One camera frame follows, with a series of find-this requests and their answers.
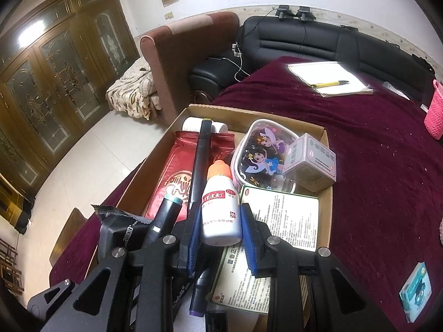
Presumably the purple marker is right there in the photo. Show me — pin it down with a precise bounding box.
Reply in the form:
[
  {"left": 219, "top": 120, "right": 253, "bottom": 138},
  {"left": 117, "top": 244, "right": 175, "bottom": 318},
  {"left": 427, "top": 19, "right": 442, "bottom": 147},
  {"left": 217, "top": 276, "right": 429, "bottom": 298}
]
[{"left": 189, "top": 266, "right": 215, "bottom": 317}]

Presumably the black teal capped marker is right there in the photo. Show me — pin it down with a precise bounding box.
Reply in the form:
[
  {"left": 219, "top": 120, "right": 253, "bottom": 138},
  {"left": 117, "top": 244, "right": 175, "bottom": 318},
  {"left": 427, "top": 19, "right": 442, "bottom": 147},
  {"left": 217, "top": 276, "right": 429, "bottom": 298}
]
[{"left": 142, "top": 194, "right": 182, "bottom": 248}]

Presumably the white green medicine box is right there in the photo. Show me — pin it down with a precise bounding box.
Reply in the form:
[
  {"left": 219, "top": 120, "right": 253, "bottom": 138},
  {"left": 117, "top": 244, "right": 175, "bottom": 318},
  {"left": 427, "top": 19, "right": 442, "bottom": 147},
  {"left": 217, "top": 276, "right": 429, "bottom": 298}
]
[{"left": 212, "top": 186, "right": 319, "bottom": 314}]

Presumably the white bottle orange cap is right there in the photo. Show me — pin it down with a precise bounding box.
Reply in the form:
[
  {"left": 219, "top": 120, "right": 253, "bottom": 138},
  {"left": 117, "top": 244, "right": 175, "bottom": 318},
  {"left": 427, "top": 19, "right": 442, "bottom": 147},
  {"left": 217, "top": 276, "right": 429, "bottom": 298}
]
[{"left": 201, "top": 160, "right": 243, "bottom": 247}]

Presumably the teal tissue pack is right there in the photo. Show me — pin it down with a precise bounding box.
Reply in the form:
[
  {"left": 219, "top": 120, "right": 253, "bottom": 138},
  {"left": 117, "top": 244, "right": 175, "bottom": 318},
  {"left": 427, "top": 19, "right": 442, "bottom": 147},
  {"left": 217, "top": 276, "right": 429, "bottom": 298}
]
[{"left": 400, "top": 261, "right": 432, "bottom": 323}]

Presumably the red foil tea pouch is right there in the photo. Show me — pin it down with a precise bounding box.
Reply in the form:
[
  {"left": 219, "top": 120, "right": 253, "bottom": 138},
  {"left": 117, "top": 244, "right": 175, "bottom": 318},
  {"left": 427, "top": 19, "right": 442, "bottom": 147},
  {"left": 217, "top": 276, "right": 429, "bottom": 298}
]
[{"left": 145, "top": 131, "right": 235, "bottom": 222}]

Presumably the small pink white box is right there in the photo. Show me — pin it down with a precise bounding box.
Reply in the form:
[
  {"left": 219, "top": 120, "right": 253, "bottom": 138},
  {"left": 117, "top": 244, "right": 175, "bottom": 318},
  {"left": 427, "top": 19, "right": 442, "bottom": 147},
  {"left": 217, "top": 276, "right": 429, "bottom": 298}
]
[{"left": 282, "top": 133, "right": 337, "bottom": 193}]

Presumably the black foil snack bag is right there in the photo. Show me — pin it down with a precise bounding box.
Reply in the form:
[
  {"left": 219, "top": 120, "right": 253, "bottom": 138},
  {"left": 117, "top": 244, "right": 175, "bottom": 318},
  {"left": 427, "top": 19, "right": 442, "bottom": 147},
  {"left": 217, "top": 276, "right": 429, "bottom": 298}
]
[{"left": 93, "top": 205, "right": 152, "bottom": 262}]

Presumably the black marker yellow cap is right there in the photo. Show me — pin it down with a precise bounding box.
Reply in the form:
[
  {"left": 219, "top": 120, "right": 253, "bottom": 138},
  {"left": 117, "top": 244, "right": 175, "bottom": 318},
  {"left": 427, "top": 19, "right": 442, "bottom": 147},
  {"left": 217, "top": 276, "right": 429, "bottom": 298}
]
[{"left": 188, "top": 118, "right": 212, "bottom": 211}]

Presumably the cartoon clear plastic case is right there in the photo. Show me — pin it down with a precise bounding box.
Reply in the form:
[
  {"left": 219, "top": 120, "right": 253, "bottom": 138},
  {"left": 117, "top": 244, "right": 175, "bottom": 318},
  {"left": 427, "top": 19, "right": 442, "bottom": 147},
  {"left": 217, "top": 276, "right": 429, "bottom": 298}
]
[{"left": 231, "top": 118, "right": 299, "bottom": 193}]

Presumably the cardboard box tray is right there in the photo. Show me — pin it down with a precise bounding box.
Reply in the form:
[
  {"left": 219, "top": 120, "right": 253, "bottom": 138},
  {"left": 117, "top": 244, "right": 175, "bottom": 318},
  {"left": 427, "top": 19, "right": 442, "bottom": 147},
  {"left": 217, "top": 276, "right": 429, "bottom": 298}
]
[{"left": 83, "top": 103, "right": 335, "bottom": 332}]

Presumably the patterned beige blanket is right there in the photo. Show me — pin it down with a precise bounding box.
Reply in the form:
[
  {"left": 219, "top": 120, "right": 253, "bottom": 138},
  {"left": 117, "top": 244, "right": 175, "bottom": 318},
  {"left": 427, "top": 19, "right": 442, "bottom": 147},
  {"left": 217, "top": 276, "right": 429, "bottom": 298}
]
[{"left": 105, "top": 57, "right": 162, "bottom": 121}]

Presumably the yellow black pen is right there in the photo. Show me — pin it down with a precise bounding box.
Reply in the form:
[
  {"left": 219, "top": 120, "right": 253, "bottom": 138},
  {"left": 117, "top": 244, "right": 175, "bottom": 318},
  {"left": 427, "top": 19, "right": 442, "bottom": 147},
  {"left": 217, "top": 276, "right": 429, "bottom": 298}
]
[{"left": 310, "top": 80, "right": 349, "bottom": 89}]

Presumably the pink knitted bottle holder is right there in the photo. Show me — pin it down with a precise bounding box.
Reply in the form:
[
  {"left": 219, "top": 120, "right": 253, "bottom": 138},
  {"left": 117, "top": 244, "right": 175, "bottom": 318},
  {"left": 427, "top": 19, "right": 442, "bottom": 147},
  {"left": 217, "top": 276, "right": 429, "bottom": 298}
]
[{"left": 424, "top": 79, "right": 443, "bottom": 140}]

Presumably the white notepad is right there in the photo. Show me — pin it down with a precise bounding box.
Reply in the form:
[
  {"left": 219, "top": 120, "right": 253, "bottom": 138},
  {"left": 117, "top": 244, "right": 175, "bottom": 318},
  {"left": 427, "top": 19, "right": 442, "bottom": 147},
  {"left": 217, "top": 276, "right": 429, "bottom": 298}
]
[{"left": 288, "top": 61, "right": 372, "bottom": 97}]

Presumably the brown red armchair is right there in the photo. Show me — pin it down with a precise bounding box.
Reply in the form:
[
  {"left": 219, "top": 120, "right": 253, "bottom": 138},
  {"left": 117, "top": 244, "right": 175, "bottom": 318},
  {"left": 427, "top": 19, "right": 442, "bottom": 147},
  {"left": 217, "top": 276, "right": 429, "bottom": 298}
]
[{"left": 140, "top": 11, "right": 239, "bottom": 125}]

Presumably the wooden glass door wardrobe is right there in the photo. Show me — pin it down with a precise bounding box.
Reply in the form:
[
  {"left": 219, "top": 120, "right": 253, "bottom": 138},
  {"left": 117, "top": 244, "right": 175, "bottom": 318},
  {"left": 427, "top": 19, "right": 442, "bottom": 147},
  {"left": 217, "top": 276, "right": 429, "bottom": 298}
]
[{"left": 1, "top": 0, "right": 138, "bottom": 199}]

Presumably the black leather sofa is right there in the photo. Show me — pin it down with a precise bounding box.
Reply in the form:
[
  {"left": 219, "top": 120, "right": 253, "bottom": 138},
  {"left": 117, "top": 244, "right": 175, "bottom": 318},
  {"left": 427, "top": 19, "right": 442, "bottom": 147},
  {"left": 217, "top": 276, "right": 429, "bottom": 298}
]
[{"left": 189, "top": 16, "right": 436, "bottom": 105}]

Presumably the black device on sofa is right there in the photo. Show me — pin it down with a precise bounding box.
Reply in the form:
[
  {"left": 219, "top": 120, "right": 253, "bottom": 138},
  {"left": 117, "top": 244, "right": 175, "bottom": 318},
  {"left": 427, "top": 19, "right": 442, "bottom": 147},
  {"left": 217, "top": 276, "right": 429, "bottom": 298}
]
[
  {"left": 275, "top": 4, "right": 296, "bottom": 21},
  {"left": 295, "top": 6, "right": 316, "bottom": 22}
]

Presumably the white charging cable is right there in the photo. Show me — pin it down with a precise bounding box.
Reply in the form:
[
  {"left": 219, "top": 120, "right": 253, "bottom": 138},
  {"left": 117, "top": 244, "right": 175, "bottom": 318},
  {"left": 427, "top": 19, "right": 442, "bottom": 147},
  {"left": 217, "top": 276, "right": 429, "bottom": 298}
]
[{"left": 210, "top": 40, "right": 252, "bottom": 82}]

